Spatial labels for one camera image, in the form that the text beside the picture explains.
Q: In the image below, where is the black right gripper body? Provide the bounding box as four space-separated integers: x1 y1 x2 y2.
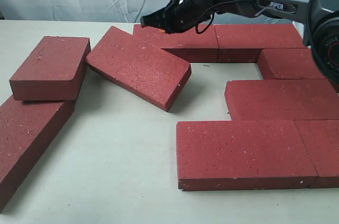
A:
140 0 226 35

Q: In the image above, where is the red brick with groove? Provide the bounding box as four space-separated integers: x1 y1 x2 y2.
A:
86 26 191 111

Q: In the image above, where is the red brick with white specks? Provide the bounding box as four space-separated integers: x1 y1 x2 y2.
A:
10 36 91 101

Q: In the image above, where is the long red brick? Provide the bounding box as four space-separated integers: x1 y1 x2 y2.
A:
1 96 75 209

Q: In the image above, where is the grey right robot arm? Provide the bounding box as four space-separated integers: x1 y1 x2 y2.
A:
140 0 338 82

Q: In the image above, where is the back left red brick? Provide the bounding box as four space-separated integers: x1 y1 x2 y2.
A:
133 24 219 63

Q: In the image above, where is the back right red brick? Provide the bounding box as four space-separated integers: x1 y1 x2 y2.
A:
214 24 305 63

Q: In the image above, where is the second row right brick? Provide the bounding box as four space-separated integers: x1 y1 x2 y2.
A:
257 48 325 79

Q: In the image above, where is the third row red brick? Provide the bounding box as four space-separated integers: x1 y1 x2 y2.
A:
225 79 338 120

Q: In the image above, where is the front large red brick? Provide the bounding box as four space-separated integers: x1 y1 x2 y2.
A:
176 120 318 191

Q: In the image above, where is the front right red brick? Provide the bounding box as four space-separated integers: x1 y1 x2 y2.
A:
295 120 338 189

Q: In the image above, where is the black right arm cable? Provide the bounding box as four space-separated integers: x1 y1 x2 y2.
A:
194 0 323 47

